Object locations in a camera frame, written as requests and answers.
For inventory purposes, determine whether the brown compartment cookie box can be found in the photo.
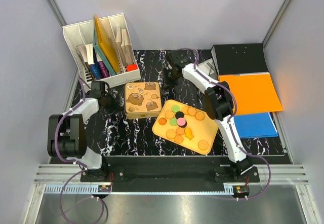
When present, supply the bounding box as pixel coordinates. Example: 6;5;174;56
125;107;160;120

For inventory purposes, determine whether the silver tin lid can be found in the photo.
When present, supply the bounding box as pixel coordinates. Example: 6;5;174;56
125;82;162;115

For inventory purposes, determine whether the yellow cookie tray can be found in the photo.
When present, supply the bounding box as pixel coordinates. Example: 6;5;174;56
152;100;218;155

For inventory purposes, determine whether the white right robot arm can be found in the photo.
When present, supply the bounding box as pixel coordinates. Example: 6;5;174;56
164;49;253;182

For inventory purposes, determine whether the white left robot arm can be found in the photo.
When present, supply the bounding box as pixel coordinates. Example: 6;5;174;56
47;81;117;181

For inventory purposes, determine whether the grey booklet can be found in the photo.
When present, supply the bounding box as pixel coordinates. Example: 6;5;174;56
198;58;218;80

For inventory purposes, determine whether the green macaron cookie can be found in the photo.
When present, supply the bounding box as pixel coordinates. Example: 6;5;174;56
171;105;180;113

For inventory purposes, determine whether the white file organizer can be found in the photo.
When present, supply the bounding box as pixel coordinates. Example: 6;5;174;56
62;13;141;87

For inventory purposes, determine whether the black sandwich cookie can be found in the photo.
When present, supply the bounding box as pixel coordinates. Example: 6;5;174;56
175;111;184;119

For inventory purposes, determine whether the pink macaron cookie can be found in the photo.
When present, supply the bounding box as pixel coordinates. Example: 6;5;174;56
177;118;186;126

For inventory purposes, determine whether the black binder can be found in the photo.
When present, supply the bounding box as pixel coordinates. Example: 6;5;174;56
211;43;269;76

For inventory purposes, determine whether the yellow folder in organizer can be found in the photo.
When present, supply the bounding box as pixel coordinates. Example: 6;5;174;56
93;14;119;76

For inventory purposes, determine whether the orange folder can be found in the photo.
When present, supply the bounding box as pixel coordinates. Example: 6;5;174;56
219;72;283;115

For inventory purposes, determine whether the round tan biscuit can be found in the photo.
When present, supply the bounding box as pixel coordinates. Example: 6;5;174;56
198;140;209;151

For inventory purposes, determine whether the blue folder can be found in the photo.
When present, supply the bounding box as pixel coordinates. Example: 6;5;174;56
234;113;278;138

